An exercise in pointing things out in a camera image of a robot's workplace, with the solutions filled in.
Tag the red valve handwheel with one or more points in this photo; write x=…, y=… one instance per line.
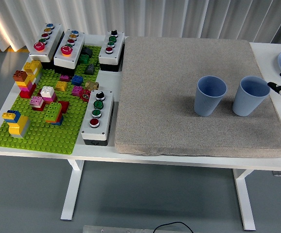
x=85, y=95

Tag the white table leg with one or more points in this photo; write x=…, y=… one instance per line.
x=244, y=199
x=72, y=189

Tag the five-button control box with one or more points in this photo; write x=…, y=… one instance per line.
x=78, y=46
x=55, y=36

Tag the yellow toy brick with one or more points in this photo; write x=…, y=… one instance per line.
x=61, y=86

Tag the grey-brown fabric mat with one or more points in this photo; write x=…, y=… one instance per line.
x=167, y=97

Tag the red toy brick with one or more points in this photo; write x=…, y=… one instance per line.
x=64, y=106

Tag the blue ribbed plastic cup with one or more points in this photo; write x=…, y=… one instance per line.
x=207, y=104
x=245, y=104

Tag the brass pipe fitting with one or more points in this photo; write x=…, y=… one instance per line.
x=92, y=85

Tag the blue yellow grey brick stack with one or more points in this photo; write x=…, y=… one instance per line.
x=19, y=126

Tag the four-button control box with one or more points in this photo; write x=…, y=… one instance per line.
x=117, y=48
x=106, y=116

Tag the green studded baseplate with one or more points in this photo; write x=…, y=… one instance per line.
x=40, y=138

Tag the dark green toy brick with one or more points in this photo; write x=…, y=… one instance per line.
x=84, y=59

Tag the green orange blue brick stack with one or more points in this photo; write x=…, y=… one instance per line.
x=53, y=110

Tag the pink white red brick stack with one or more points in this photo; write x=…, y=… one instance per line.
x=36, y=101

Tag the blue toy brick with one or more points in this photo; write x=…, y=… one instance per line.
x=77, y=80

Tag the white pleated curtain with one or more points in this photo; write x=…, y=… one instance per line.
x=155, y=17

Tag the magenta toy brick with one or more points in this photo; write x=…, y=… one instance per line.
x=64, y=78
x=76, y=91

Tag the yellow white brick stack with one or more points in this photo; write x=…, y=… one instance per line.
x=32, y=66

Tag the brown yellow red brick tower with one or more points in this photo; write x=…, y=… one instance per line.
x=25, y=85

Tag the grey toy brick piece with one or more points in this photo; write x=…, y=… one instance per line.
x=90, y=69

